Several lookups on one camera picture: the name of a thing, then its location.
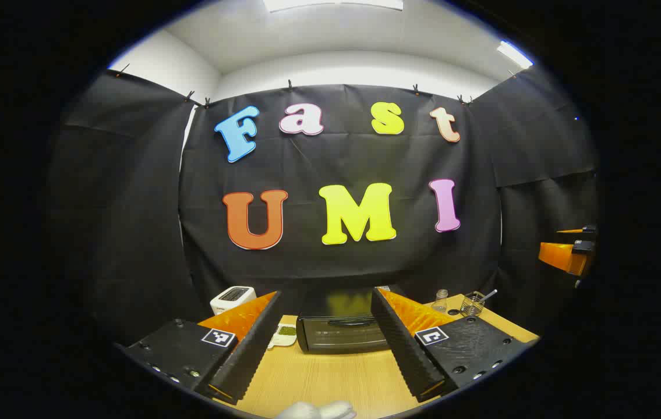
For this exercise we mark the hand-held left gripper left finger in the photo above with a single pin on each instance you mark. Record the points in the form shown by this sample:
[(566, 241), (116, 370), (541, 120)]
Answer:
[(248, 349)]

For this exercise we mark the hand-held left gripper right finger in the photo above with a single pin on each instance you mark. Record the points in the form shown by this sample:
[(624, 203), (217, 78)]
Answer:
[(406, 349)]

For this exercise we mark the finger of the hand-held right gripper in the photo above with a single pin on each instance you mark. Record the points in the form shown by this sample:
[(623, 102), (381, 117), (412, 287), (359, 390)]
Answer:
[(563, 256), (583, 230)]

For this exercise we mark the green food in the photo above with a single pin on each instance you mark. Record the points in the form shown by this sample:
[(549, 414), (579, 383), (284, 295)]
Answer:
[(287, 330)]

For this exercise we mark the black electric oven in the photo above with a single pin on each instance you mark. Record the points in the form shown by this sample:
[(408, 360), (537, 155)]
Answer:
[(336, 334)]

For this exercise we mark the small white dish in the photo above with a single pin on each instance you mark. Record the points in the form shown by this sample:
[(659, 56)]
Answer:
[(275, 340)]

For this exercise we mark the white toaster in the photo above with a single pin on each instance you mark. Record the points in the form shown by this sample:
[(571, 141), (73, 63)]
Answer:
[(231, 298)]

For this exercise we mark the clear glass bottle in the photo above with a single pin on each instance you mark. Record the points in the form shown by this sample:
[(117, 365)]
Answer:
[(439, 304)]

